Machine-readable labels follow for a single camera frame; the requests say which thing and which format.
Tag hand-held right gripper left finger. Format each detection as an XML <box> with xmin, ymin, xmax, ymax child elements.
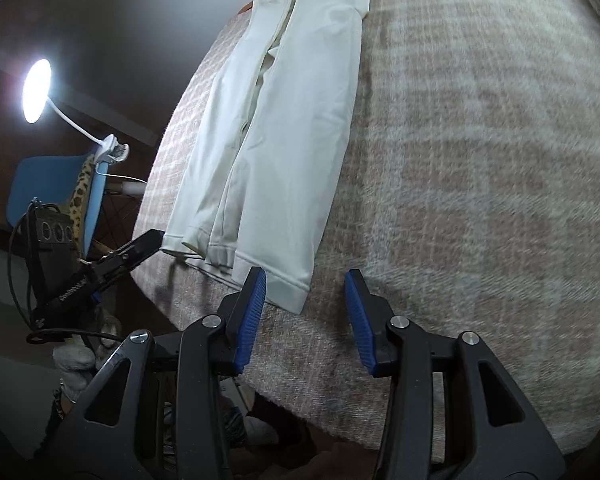
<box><xmin>40</xmin><ymin>266</ymin><xmax>268</xmax><ymax>480</ymax></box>

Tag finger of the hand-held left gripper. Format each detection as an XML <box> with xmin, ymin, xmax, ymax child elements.
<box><xmin>107</xmin><ymin>229</ymin><xmax>165</xmax><ymax>272</ymax></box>

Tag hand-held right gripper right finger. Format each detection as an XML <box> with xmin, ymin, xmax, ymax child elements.
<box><xmin>344</xmin><ymin>268</ymin><xmax>568</xmax><ymax>480</ymax></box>

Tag cream white pants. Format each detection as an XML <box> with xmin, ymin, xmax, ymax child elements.
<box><xmin>159</xmin><ymin>0</ymin><xmax>372</xmax><ymax>315</ymax></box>

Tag person's left hand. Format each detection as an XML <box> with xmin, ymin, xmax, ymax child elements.
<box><xmin>52</xmin><ymin>305</ymin><xmax>123</xmax><ymax>403</ymax></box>

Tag leopard print cloth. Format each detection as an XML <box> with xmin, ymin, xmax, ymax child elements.
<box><xmin>66</xmin><ymin>156</ymin><xmax>97</xmax><ymax>241</ymax></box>

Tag blue plastic chair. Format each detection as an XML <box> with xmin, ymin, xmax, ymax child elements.
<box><xmin>2</xmin><ymin>142</ymin><xmax>108</xmax><ymax>261</ymax></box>

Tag beige plaid blanket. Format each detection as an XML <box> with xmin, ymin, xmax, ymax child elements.
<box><xmin>130</xmin><ymin>0</ymin><xmax>600</xmax><ymax>463</ymax></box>

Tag white clip desk lamp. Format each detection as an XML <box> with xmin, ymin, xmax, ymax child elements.
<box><xmin>19</xmin><ymin>57</ymin><xmax>131</xmax><ymax>166</ymax></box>

